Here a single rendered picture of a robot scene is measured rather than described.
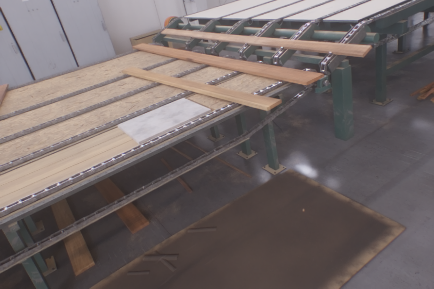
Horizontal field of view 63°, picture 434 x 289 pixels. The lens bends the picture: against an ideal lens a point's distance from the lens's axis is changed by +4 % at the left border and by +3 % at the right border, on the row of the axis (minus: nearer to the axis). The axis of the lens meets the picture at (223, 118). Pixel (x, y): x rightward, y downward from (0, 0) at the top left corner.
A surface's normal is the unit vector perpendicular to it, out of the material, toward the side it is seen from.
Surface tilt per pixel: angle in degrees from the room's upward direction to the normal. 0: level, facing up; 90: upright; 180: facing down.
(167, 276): 0
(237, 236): 0
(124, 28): 91
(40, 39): 90
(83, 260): 0
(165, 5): 88
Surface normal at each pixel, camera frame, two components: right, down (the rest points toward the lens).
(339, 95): -0.80, 0.39
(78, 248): -0.19, -0.89
